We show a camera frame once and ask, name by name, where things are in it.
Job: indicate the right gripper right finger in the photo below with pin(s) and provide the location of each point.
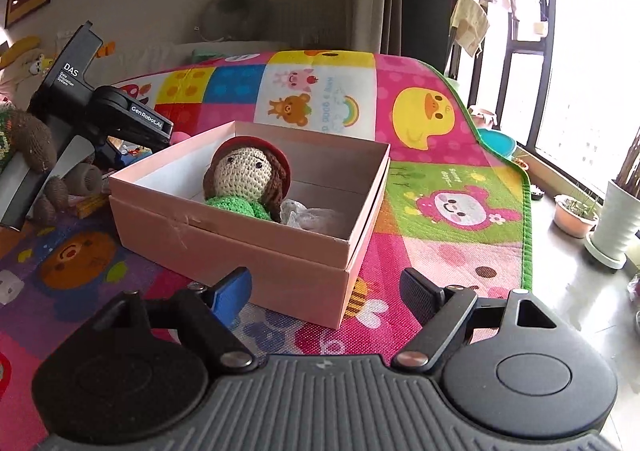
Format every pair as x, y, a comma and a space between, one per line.
442, 313

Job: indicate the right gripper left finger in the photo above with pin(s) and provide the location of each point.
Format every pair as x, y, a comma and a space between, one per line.
204, 318

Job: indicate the brown crochet bear toy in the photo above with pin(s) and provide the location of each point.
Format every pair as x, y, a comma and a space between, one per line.
37, 179

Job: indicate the pink round toy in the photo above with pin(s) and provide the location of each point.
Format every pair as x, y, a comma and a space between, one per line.
177, 137

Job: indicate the crochet doll red hat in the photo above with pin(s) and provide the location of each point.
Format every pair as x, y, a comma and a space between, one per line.
248, 176

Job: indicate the pink white lace cloth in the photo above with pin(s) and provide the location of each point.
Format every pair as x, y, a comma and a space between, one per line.
318, 220

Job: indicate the biscuit sticks clear pack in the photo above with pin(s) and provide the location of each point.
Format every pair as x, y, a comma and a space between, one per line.
84, 207

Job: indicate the beige bed headboard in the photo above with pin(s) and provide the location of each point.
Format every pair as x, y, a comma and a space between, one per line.
133, 62

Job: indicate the pink cardboard box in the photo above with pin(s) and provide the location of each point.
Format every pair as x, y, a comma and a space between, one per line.
160, 214

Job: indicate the pink small plant pot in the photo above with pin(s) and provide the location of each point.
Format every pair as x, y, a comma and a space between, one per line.
574, 217

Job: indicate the teal bowl on sill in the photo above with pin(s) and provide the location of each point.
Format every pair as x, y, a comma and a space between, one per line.
498, 142

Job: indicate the grey neck pillow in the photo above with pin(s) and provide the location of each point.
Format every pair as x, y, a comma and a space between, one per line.
234, 20

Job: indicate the white plant pot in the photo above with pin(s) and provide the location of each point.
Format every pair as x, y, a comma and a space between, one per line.
617, 228

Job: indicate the hanging cream cloth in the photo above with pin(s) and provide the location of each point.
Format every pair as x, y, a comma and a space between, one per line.
470, 25

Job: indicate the black metal rack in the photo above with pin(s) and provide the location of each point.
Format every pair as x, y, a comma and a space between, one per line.
511, 75

